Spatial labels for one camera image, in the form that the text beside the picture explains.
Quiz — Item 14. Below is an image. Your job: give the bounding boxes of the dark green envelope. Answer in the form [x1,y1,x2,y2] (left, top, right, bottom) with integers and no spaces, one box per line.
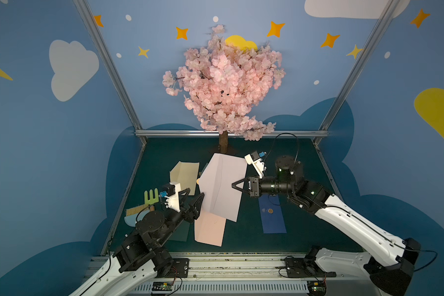
[168,221,191,242]

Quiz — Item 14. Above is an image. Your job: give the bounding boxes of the pink envelope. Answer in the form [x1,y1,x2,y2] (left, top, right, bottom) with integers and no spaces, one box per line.
[194,210,226,247]

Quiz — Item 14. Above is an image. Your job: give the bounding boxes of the lavender envelope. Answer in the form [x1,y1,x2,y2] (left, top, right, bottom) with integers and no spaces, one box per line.
[199,154,247,222]

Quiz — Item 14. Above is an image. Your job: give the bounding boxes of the cream yellow envelope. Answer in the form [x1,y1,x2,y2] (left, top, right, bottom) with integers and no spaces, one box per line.
[170,162,199,196]

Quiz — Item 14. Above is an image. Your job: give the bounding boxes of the dark blue envelope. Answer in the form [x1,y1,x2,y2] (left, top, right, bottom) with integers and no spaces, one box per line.
[259,194,287,234]

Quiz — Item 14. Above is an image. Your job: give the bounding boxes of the light teal envelope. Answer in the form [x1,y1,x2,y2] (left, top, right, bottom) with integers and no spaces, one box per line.
[199,163,208,177]

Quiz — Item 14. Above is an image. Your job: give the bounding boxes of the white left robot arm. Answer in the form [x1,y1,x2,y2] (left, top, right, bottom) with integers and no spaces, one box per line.
[71,189,205,296]

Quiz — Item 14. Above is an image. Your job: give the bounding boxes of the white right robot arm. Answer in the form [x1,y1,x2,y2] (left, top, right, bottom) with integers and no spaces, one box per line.
[232,152,425,296]

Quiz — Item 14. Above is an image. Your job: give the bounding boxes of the pink blossom artificial tree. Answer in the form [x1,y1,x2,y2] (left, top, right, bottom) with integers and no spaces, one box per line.
[162,25,286,154]

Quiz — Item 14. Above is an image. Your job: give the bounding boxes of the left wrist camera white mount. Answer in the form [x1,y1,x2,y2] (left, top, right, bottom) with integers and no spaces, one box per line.
[159,182,181,212]

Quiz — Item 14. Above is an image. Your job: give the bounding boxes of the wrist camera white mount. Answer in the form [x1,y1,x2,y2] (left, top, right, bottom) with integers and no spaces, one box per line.
[159,182,181,212]
[244,151,266,179]

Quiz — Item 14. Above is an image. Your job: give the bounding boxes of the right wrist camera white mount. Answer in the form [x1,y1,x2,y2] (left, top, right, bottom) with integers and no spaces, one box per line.
[244,151,266,179]

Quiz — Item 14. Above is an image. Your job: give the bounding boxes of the green garden fork wooden handle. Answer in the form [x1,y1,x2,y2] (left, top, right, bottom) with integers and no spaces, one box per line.
[144,188,159,205]

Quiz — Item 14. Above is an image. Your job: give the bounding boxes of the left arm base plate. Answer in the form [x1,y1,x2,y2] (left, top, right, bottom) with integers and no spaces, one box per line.
[158,258,190,279]

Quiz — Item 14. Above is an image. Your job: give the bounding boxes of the aluminium rail front frame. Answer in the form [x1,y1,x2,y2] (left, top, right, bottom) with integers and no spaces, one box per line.
[82,252,383,296]

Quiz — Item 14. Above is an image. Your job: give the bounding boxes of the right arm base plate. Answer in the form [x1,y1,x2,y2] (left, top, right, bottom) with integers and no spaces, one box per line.
[284,257,337,278]

